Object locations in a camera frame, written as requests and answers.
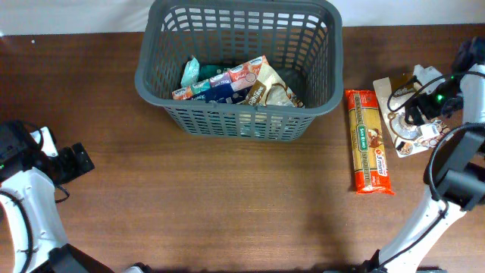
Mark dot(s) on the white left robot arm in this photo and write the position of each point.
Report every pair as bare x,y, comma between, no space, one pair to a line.
32,169

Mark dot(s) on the grey plastic basket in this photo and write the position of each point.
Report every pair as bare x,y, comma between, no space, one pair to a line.
302,41

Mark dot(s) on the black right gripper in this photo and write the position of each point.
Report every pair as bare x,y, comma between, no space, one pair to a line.
418,112

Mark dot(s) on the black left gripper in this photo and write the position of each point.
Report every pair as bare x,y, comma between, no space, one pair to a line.
79,162

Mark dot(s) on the light blue tissue pack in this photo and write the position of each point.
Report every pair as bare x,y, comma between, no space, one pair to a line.
190,73

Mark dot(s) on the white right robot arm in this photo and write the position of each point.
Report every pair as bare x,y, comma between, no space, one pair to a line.
454,184

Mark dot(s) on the colourful Kleenex tissue multipack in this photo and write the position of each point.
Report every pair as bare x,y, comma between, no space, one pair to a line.
230,87

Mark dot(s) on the Pantree pouch dark contents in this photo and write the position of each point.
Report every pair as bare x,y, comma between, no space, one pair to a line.
407,139

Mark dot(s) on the Pantree pouch white contents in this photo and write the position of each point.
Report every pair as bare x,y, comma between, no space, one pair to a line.
270,89

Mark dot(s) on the black base at table edge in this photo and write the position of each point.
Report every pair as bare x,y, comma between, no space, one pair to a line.
367,268

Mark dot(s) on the San Remo spaghetti pack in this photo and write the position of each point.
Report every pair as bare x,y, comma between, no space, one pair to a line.
368,151

